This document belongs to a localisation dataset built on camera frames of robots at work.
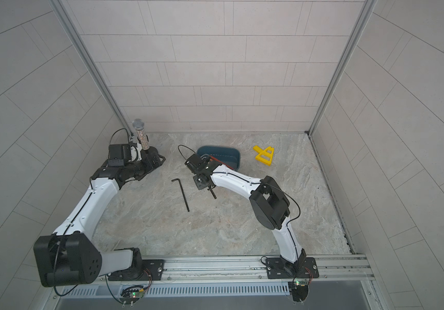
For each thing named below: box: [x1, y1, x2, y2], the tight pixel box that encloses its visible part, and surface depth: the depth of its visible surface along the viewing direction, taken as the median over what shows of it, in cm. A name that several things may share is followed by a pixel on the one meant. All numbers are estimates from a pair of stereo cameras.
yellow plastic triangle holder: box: [252, 144, 275, 166], surface depth 107 cm
